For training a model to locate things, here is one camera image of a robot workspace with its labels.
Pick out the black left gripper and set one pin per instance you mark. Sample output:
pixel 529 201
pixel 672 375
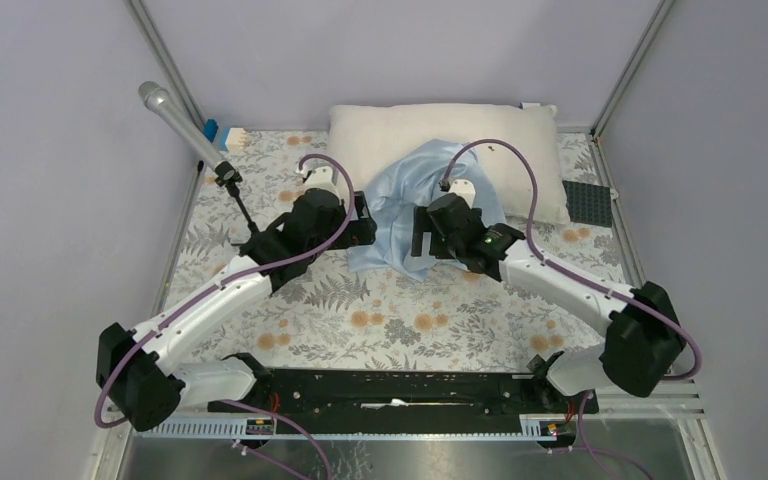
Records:
pixel 359 231

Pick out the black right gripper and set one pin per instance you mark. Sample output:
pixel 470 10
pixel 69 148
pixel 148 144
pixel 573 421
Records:
pixel 425 223

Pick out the light blue pillowcase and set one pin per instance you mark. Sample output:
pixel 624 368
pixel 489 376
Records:
pixel 411 182

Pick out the cream white pillow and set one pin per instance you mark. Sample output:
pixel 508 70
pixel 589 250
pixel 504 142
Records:
pixel 518 147

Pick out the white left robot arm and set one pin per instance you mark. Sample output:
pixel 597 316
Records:
pixel 144 372

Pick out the blue and white block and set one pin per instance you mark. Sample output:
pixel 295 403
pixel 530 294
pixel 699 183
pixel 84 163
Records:
pixel 226 139

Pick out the dark grey studded baseplate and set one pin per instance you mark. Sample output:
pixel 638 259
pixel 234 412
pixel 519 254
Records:
pixel 589 204

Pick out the silver microphone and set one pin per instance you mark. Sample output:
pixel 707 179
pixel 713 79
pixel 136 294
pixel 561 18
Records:
pixel 160 101

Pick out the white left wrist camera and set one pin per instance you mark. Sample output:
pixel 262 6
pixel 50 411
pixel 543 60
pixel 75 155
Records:
pixel 319 178

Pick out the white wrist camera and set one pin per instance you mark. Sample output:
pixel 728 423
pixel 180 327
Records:
pixel 462 188
pixel 319 178

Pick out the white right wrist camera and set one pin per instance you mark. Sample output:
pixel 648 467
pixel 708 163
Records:
pixel 462 188

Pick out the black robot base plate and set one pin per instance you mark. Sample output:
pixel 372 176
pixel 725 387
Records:
pixel 299 393

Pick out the white slotted cable duct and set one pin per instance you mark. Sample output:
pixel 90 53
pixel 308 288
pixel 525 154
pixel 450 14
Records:
pixel 384 426

